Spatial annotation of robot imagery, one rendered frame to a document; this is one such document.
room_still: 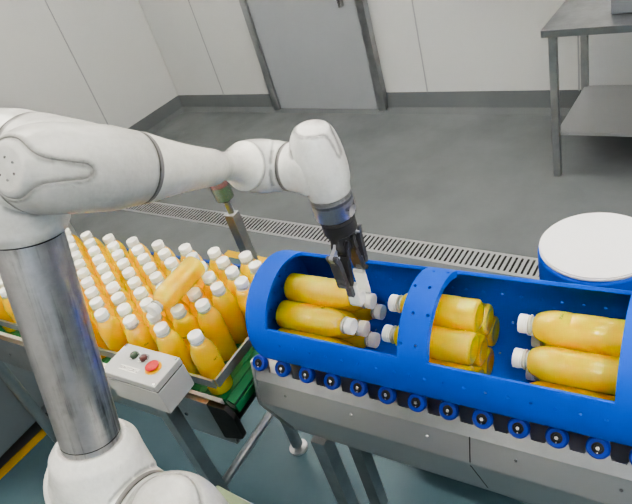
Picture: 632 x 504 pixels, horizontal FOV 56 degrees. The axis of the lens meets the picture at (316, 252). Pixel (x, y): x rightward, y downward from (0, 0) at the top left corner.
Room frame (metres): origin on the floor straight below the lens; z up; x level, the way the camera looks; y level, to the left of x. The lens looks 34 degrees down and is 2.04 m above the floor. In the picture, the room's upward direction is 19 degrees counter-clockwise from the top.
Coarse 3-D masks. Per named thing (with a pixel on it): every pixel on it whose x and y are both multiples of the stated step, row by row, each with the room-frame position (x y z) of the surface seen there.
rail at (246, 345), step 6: (246, 342) 1.26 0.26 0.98; (240, 348) 1.24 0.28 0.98; (246, 348) 1.26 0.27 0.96; (234, 354) 1.23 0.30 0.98; (240, 354) 1.24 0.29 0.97; (234, 360) 1.22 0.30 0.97; (240, 360) 1.23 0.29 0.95; (228, 366) 1.20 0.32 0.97; (234, 366) 1.21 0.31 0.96; (222, 372) 1.18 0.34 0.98; (228, 372) 1.19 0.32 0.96; (216, 378) 1.16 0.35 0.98; (222, 378) 1.17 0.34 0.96
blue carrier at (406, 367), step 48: (384, 288) 1.18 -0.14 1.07; (432, 288) 0.93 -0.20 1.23; (480, 288) 1.01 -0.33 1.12; (528, 288) 0.94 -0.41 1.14; (576, 288) 0.83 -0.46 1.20; (288, 336) 1.04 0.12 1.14; (528, 336) 0.93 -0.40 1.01; (624, 336) 0.67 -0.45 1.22; (384, 384) 0.90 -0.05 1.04; (432, 384) 0.82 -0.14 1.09; (480, 384) 0.75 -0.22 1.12; (528, 384) 0.70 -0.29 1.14; (624, 384) 0.61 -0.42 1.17; (576, 432) 0.66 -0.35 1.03; (624, 432) 0.59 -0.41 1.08
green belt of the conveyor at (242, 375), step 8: (0, 328) 1.87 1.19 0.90; (240, 344) 1.35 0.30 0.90; (248, 352) 1.31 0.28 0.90; (256, 352) 1.30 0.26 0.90; (104, 360) 1.49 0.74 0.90; (248, 360) 1.28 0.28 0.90; (240, 368) 1.26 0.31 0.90; (248, 368) 1.24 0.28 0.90; (232, 376) 1.23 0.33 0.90; (240, 376) 1.22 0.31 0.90; (248, 376) 1.22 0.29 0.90; (200, 384) 1.24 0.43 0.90; (240, 384) 1.19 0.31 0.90; (248, 384) 1.19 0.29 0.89; (208, 392) 1.20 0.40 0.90; (232, 392) 1.17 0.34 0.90; (240, 392) 1.17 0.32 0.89; (248, 392) 1.18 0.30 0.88; (224, 400) 1.16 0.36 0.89; (232, 400) 1.15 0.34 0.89; (240, 400) 1.15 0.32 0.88; (232, 408) 1.17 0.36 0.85; (240, 408) 1.14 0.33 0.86
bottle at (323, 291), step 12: (288, 276) 1.20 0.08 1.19; (300, 276) 1.18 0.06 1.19; (312, 276) 1.17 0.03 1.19; (288, 288) 1.17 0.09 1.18; (300, 288) 1.15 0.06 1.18; (312, 288) 1.13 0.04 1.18; (324, 288) 1.11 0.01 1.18; (336, 288) 1.10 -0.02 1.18; (300, 300) 1.15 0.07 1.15; (312, 300) 1.12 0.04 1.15; (324, 300) 1.10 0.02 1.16; (336, 300) 1.08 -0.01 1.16; (348, 300) 1.08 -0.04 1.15
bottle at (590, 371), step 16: (528, 352) 0.78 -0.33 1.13; (544, 352) 0.75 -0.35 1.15; (560, 352) 0.74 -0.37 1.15; (576, 352) 0.73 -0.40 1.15; (592, 352) 0.73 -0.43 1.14; (528, 368) 0.76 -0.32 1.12; (544, 368) 0.73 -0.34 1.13; (560, 368) 0.72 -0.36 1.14; (576, 368) 0.70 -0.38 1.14; (592, 368) 0.69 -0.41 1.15; (608, 368) 0.68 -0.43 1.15; (560, 384) 0.71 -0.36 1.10; (576, 384) 0.69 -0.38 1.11; (592, 384) 0.67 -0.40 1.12; (608, 384) 0.66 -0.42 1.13
